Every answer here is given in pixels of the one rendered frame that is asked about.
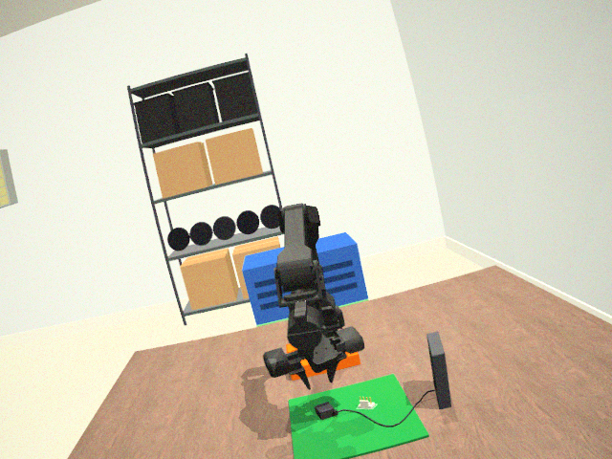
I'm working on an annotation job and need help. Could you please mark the black cable with plug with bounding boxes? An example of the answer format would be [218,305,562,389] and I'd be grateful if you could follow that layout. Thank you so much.
[314,402,417,426]

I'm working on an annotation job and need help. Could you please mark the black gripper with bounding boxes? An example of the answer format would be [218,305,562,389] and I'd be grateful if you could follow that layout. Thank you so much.
[263,326,364,389]

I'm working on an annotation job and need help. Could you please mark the green circuit board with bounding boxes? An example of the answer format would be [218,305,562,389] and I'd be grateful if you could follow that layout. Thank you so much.
[288,373,429,459]

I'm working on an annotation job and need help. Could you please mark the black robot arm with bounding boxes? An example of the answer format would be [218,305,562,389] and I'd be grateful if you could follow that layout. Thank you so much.
[273,203,346,373]

